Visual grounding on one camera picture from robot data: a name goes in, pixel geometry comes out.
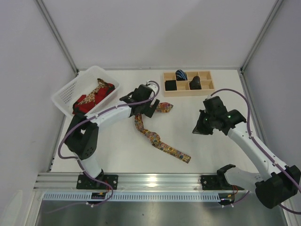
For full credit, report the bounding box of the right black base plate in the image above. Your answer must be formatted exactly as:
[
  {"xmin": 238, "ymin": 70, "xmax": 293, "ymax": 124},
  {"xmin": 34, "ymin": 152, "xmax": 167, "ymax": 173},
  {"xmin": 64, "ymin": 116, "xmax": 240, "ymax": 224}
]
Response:
[{"xmin": 200, "ymin": 175, "xmax": 222, "ymax": 190}]

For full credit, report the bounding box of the red tie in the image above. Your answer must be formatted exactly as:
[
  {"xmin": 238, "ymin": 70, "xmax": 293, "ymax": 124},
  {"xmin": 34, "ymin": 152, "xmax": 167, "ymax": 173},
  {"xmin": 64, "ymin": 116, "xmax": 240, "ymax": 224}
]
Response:
[{"xmin": 72, "ymin": 83, "xmax": 115, "ymax": 114}]

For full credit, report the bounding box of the white plastic basket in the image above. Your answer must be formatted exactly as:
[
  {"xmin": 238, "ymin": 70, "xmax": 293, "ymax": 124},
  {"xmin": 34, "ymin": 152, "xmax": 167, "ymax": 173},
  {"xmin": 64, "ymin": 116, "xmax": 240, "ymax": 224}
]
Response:
[{"xmin": 51, "ymin": 65, "xmax": 121, "ymax": 118}]

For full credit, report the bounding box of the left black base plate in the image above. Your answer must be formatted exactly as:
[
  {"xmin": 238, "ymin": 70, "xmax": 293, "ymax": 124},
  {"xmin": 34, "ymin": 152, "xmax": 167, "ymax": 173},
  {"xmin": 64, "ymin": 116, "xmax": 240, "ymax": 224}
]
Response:
[{"xmin": 76, "ymin": 174, "xmax": 118, "ymax": 190}]

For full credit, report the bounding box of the beige patterned tie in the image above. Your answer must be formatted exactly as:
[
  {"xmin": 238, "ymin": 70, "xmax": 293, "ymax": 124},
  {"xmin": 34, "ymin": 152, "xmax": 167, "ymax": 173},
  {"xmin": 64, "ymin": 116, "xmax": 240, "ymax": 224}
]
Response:
[{"xmin": 79, "ymin": 78, "xmax": 110, "ymax": 105}]

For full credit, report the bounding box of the wooden compartment box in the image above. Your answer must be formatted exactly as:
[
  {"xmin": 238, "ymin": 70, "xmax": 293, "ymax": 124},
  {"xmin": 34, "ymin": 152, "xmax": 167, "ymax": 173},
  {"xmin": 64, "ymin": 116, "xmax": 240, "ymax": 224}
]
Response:
[{"xmin": 163, "ymin": 71, "xmax": 215, "ymax": 97}]

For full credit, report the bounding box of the white slotted cable duct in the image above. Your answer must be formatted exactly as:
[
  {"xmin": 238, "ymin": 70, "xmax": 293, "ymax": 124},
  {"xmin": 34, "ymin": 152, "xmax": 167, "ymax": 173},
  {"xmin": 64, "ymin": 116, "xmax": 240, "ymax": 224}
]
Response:
[{"xmin": 43, "ymin": 192, "xmax": 221, "ymax": 202}]

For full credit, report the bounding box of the rolled dark brown tie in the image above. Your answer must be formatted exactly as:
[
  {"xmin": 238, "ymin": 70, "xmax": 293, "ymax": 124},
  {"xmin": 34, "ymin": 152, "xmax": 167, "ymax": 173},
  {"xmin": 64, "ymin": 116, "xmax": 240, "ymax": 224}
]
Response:
[{"xmin": 189, "ymin": 76, "xmax": 202, "ymax": 90}]

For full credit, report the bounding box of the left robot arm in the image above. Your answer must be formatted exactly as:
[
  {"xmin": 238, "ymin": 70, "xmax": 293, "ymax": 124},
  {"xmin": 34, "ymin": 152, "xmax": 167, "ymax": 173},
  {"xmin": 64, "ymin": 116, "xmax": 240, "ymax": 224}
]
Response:
[{"xmin": 62, "ymin": 81, "xmax": 160, "ymax": 184}]

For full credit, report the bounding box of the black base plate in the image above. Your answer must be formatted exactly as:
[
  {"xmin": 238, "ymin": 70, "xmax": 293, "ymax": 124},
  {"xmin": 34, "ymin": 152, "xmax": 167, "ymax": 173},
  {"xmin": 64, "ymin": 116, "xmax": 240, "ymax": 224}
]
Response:
[
  {"xmin": 200, "ymin": 175, "xmax": 222, "ymax": 190},
  {"xmin": 76, "ymin": 174, "xmax": 118, "ymax": 190}
]

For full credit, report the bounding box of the rolled blue striped tie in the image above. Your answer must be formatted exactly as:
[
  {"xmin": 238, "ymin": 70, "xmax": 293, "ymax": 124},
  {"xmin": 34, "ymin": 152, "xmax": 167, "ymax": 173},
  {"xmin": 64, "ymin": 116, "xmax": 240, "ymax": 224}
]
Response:
[{"xmin": 175, "ymin": 70, "xmax": 188, "ymax": 81}]

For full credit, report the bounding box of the rolled black tie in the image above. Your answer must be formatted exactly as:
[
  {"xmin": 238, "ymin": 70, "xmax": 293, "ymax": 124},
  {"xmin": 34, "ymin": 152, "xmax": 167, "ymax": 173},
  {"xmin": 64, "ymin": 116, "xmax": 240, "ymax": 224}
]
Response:
[{"xmin": 165, "ymin": 80, "xmax": 177, "ymax": 91}]

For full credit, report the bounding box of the colourful patterned tie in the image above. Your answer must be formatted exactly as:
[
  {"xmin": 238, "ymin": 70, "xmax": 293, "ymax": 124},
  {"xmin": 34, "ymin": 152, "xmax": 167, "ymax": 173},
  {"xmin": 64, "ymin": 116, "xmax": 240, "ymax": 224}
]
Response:
[{"xmin": 134, "ymin": 113, "xmax": 191, "ymax": 164}]

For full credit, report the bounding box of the aluminium mounting rail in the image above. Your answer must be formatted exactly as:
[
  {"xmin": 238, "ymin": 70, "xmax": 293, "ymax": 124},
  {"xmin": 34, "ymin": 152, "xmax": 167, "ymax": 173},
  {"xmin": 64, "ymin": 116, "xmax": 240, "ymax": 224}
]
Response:
[{"xmin": 33, "ymin": 173, "xmax": 232, "ymax": 192}]

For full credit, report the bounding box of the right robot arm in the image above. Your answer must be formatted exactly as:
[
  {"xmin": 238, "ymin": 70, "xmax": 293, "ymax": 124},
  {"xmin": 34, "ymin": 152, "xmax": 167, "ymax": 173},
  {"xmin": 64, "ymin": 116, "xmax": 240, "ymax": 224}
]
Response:
[{"xmin": 192, "ymin": 96, "xmax": 301, "ymax": 209}]

